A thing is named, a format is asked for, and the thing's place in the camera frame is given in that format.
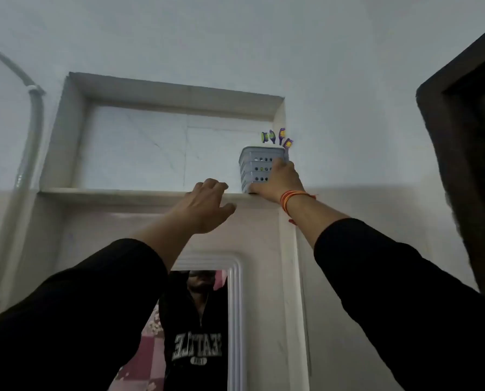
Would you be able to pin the person's left hand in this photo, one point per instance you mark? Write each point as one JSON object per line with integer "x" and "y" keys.
{"x": 203, "y": 209}

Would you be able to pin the person's right hand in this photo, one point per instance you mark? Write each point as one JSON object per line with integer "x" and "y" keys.
{"x": 281, "y": 181}

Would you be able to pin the grey plastic toothbrush holder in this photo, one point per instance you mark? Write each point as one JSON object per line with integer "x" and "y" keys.
{"x": 254, "y": 166}

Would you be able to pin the person's right forearm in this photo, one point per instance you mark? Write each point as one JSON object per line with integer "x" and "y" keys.
{"x": 311, "y": 219}

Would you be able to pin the person's left forearm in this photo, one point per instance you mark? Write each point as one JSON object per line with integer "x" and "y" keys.
{"x": 161, "y": 240}

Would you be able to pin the white marble wall niche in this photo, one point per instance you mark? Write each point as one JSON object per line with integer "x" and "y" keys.
{"x": 144, "y": 195}

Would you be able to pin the white framed wall mirror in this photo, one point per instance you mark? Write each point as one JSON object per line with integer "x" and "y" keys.
{"x": 236, "y": 321}

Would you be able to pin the dark wooden door frame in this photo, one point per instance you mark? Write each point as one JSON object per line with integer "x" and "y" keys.
{"x": 462, "y": 158}

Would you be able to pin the white wall pipe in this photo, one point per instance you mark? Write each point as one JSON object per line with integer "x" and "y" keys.
{"x": 32, "y": 130}

